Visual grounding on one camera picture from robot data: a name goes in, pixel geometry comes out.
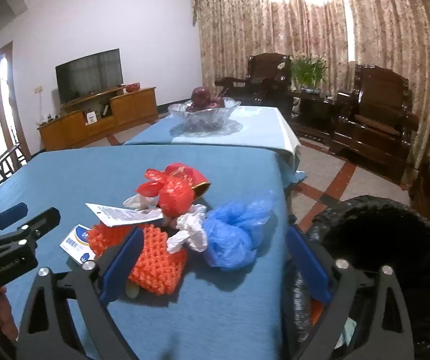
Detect blue tablecloth near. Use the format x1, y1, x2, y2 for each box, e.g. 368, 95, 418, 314
0, 145, 287, 359

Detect blue plastic bag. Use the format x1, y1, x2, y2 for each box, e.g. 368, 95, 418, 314
202, 195, 274, 272

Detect orange foam fruit net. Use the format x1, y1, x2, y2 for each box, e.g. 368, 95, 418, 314
87, 223, 188, 295

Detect white printed leaflet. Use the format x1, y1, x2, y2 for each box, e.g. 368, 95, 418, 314
86, 203, 164, 228

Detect red bowl on cabinet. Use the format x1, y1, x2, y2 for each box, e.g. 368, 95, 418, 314
125, 82, 141, 93

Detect dark wooden side table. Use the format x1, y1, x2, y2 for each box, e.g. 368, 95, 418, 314
291, 91, 338, 139

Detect black chair at left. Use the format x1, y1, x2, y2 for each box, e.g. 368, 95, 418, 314
0, 143, 27, 185

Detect red paper cup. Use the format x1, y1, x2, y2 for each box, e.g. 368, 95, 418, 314
165, 163, 211, 200

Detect floral beige curtain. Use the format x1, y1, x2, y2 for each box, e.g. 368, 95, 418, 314
192, 0, 430, 165

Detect white blue paper packet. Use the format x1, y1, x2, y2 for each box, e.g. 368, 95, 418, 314
59, 224, 95, 265

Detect black trash bin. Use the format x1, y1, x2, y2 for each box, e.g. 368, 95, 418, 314
284, 196, 430, 359

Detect black flat television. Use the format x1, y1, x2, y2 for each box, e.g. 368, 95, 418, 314
55, 49, 124, 104

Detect dark wooden armchair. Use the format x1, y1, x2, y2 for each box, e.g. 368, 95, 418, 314
329, 64, 419, 183
215, 53, 291, 107

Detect light blue tablecloth far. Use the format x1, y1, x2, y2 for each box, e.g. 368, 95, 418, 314
126, 106, 307, 185

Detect wooden tv cabinet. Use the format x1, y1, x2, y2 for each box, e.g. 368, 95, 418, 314
38, 87, 159, 151

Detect red plastic bag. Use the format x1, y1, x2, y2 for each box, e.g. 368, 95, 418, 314
136, 169, 194, 217

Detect red apples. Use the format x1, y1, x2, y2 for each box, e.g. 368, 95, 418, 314
185, 87, 225, 112

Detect white plastic bag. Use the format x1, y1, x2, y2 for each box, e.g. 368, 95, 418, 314
123, 193, 208, 254

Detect green potted plant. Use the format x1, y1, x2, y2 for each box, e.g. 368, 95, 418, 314
290, 54, 328, 90

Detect glass fruit bowl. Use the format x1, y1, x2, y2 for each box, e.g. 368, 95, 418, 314
168, 97, 241, 133

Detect dark wooden armchair right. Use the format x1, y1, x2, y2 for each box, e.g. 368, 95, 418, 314
329, 64, 419, 183

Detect white box in cabinet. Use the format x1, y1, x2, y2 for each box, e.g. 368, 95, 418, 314
86, 111, 98, 125

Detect dark wooden armchair far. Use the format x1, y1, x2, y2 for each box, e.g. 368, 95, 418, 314
215, 53, 291, 107

